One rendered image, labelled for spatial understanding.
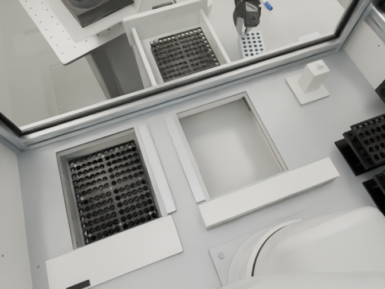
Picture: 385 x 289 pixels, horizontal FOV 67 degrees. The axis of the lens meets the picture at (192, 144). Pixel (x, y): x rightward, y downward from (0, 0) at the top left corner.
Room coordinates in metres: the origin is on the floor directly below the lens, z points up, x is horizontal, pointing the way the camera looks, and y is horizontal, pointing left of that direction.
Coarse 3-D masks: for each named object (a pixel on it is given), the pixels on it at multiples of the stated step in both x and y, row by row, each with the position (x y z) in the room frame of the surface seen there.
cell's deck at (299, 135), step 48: (240, 96) 0.45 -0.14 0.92; (288, 96) 0.43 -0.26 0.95; (336, 96) 0.43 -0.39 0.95; (48, 144) 0.31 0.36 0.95; (288, 144) 0.29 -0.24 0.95; (48, 192) 0.19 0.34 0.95; (336, 192) 0.17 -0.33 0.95; (48, 240) 0.08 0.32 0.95; (192, 240) 0.08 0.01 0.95; (48, 288) -0.01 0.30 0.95; (96, 288) -0.01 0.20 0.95; (144, 288) -0.01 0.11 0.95; (192, 288) -0.02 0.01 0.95
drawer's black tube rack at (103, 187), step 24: (72, 168) 0.27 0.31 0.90; (96, 168) 0.28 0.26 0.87; (120, 168) 0.27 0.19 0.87; (96, 192) 0.20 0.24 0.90; (120, 192) 0.20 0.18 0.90; (144, 192) 0.20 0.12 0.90; (96, 216) 0.14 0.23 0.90; (120, 216) 0.14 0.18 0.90; (144, 216) 0.14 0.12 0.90; (96, 240) 0.09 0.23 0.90
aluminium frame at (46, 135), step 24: (360, 0) 0.59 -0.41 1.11; (384, 0) 0.59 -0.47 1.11; (384, 24) 0.54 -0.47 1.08; (312, 48) 0.56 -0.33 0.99; (336, 48) 0.58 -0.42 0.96; (240, 72) 0.48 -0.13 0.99; (264, 72) 0.51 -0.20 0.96; (144, 96) 0.41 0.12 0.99; (168, 96) 0.42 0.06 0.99; (192, 96) 0.44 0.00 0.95; (0, 120) 0.31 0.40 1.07; (72, 120) 0.35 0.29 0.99; (96, 120) 0.36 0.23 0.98; (120, 120) 0.37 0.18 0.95; (24, 144) 0.30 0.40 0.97
